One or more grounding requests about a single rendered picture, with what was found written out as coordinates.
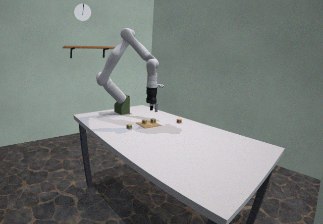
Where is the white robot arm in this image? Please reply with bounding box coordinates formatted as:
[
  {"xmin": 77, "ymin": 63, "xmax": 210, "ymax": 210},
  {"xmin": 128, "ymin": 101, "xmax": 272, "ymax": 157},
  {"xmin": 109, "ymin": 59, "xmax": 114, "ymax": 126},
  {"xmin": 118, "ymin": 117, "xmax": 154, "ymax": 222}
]
[{"xmin": 96, "ymin": 28, "xmax": 159, "ymax": 103}]

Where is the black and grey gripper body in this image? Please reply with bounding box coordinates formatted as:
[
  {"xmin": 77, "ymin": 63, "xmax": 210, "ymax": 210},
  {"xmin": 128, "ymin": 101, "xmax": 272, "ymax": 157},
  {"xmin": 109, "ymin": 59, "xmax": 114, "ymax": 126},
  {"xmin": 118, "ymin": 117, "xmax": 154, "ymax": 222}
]
[{"xmin": 146, "ymin": 81, "xmax": 163, "ymax": 104}]

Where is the tan flat mat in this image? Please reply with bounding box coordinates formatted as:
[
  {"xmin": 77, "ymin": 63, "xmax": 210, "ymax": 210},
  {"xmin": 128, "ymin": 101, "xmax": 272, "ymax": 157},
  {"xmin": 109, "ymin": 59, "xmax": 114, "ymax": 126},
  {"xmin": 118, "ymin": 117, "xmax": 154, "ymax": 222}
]
[{"xmin": 136, "ymin": 121, "xmax": 161, "ymax": 128}]

